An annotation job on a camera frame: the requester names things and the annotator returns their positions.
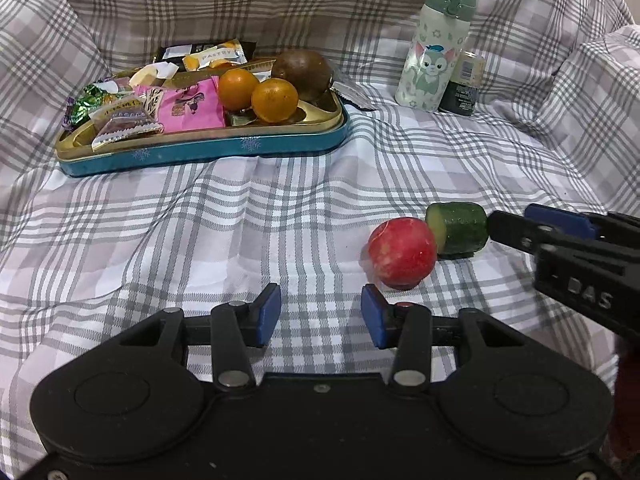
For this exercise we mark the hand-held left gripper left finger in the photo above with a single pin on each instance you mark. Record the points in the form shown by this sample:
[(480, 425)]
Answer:
[(267, 315)]

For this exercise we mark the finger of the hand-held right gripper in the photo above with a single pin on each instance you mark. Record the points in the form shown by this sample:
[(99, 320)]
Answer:
[(512, 234), (565, 221)]

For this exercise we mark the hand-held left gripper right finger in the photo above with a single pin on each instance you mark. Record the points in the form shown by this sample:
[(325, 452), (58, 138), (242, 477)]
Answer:
[(372, 317)]

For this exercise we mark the cream yellow pastry packet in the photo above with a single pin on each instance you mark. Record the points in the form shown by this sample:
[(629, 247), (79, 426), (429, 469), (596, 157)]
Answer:
[(215, 55)]

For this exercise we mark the white candy wrapper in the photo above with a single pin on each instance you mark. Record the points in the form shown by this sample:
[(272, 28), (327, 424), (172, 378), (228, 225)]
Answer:
[(150, 72)]

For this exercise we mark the teal tin tray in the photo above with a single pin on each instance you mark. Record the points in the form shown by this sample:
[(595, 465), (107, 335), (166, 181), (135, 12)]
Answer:
[(200, 152)]

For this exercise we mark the dark foil wrapper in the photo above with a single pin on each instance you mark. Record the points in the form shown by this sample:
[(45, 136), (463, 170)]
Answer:
[(355, 96)]

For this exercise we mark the beige snack packet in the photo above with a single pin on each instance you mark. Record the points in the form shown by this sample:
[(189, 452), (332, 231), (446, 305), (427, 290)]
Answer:
[(120, 106)]

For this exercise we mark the red radish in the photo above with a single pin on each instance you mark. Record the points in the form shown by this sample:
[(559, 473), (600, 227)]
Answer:
[(402, 252)]

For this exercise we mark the small dark jar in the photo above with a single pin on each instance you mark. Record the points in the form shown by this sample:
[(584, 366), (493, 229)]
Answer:
[(462, 95)]

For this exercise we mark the black snack packet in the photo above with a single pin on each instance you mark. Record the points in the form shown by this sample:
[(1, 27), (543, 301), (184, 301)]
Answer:
[(250, 50)]

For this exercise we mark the brown round fruit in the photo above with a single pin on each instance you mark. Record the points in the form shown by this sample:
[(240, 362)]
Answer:
[(302, 72)]

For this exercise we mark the green foil candy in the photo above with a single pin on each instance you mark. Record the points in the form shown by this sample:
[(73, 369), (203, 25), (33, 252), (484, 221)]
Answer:
[(85, 105)]

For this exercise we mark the cucumber piece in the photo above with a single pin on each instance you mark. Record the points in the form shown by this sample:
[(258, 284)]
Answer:
[(462, 230)]

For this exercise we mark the pink snack packet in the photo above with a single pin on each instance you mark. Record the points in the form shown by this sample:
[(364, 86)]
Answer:
[(192, 105)]

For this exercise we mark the cartoon print water bottle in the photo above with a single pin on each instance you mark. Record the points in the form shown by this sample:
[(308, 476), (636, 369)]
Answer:
[(430, 70)]

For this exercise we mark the small orange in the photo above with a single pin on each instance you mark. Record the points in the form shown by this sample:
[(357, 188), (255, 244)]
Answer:
[(274, 100), (237, 87)]

